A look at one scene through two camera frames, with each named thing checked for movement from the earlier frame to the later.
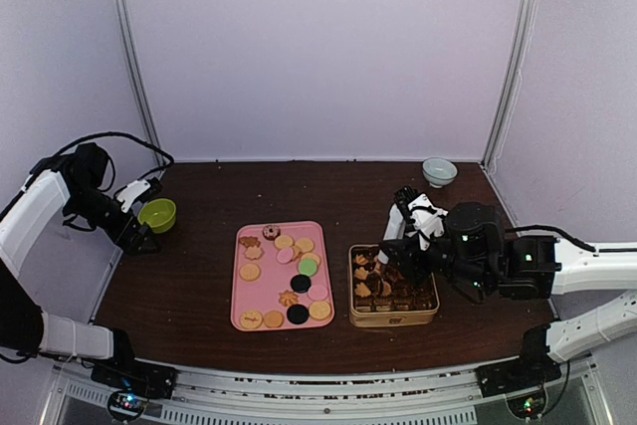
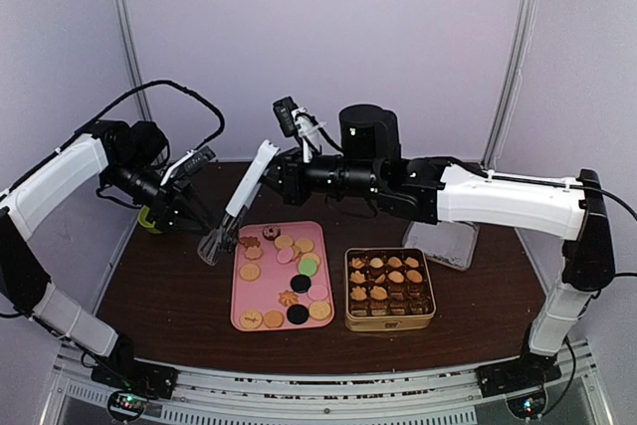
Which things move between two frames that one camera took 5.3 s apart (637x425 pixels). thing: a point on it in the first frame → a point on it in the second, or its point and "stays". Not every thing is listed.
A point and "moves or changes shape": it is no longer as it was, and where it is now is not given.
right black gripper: [408, 262] → [291, 184]
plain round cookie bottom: [274, 318] stays
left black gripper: [128, 246] → [165, 196]
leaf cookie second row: [361, 273] moves or changes shape
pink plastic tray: [281, 278] stays
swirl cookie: [378, 287] moves or changes shape
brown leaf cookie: [360, 259] moves or changes shape
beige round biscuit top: [284, 241] stays
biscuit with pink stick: [251, 318] stays
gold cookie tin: [378, 297] stays
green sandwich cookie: [308, 266] stays
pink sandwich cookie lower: [318, 292] stays
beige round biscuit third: [311, 255] stays
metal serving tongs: [393, 230] → [225, 238]
